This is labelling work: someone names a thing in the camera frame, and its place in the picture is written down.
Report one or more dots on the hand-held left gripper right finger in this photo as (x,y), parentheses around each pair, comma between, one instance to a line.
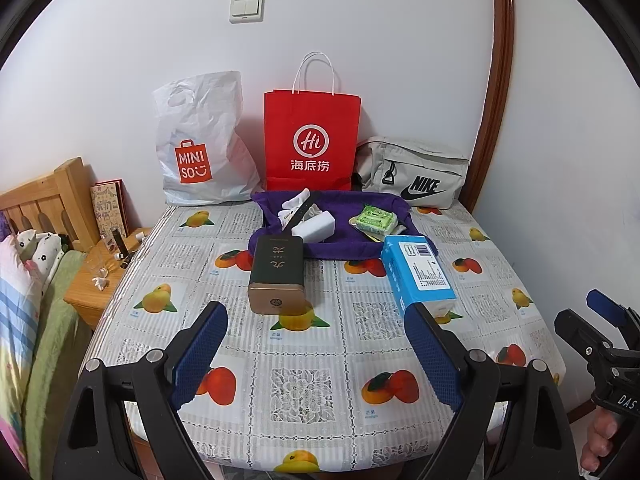
(432,355)

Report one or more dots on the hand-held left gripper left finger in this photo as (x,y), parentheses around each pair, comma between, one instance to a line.
(200,355)

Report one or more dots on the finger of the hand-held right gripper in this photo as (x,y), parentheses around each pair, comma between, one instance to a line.
(602,302)
(575,330)

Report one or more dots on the yellow black cloth pouch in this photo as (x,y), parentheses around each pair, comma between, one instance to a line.
(372,232)

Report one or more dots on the light green wipes packet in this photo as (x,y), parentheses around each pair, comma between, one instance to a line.
(375,217)

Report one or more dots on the black watch band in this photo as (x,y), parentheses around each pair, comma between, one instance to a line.
(305,210)

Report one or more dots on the white glove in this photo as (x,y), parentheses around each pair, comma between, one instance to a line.
(296,200)

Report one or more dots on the person's right hand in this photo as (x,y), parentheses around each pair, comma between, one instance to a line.
(600,430)

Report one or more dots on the blue tissue pack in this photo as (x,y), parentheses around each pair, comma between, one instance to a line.
(417,275)

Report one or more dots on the fruit print tablecloth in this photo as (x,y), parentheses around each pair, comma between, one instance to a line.
(300,410)

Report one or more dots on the dark green gold tin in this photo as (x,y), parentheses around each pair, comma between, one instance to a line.
(277,265)

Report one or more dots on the wooden nightstand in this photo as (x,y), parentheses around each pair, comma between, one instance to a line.
(90,295)

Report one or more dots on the small dark bottle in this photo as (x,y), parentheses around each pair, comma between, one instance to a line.
(120,247)

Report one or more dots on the purple towel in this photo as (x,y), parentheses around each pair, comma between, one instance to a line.
(340,247)

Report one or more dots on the green blanket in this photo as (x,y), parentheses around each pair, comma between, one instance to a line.
(47,340)

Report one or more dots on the illustrated brown book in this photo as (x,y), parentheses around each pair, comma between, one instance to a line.
(107,210)

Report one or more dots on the grey waist bag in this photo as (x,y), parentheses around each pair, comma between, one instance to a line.
(420,170)

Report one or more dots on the white dotted plush toy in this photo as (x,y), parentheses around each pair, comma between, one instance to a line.
(42,252)

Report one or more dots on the striped pastel bedding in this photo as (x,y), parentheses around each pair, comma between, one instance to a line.
(15,320)

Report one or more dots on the wooden headboard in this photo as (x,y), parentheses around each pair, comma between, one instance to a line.
(50,200)

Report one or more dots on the white plastic shopping bag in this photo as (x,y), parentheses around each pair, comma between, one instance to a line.
(205,130)

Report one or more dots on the red paper bag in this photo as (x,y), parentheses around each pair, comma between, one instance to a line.
(312,140)

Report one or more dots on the brown wooden door frame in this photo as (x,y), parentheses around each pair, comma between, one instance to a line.
(497,85)

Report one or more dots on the white light switch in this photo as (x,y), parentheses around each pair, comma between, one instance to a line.
(246,8)

